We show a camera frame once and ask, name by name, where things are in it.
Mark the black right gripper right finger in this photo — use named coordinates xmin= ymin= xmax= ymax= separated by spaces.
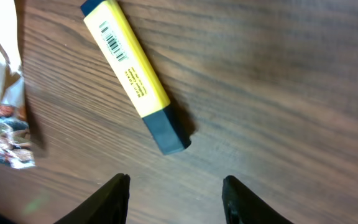
xmin=222 ymin=175 xmax=292 ymax=224

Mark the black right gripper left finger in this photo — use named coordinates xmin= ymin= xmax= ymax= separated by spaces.
xmin=57 ymin=173 xmax=131 ymax=224

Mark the beige PanTree snack pouch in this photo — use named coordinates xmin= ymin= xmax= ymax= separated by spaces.
xmin=0 ymin=0 xmax=35 ymax=169

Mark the yellow black marker pen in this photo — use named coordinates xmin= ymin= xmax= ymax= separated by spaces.
xmin=81 ymin=0 xmax=191 ymax=155

